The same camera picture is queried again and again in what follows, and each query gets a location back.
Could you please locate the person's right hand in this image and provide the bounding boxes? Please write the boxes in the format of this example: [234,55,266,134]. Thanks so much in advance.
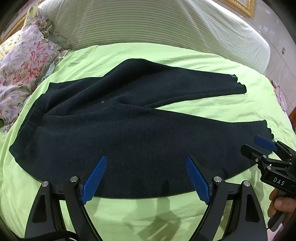
[268,188,296,219]

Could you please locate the white striped bolster cushion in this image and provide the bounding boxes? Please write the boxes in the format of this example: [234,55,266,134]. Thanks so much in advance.
[38,0,271,75]

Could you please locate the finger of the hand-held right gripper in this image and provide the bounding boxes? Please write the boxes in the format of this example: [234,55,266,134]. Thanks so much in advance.
[254,135,296,163]
[240,144,279,168]

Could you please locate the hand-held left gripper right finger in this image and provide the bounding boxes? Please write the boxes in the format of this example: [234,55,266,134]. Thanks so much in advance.
[185,155,269,241]

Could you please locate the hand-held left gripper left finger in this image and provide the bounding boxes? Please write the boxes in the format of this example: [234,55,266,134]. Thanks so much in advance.
[24,155,108,241]

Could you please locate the dark navy pants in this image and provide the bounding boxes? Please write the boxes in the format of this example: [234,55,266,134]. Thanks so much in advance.
[9,58,274,199]

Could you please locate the floral pillow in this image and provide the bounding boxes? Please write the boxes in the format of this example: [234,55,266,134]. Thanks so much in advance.
[0,15,71,133]

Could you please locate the thin wall cable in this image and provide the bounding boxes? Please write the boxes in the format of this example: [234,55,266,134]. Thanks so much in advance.
[278,51,286,78]

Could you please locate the green bed sheet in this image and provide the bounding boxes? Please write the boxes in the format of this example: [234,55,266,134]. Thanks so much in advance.
[0,43,295,241]

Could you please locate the yellow cartoon print pillow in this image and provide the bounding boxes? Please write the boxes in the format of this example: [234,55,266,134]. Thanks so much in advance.
[0,3,38,61]

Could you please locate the floral quilt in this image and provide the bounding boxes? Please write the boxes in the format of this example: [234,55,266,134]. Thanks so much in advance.
[268,78,289,114]

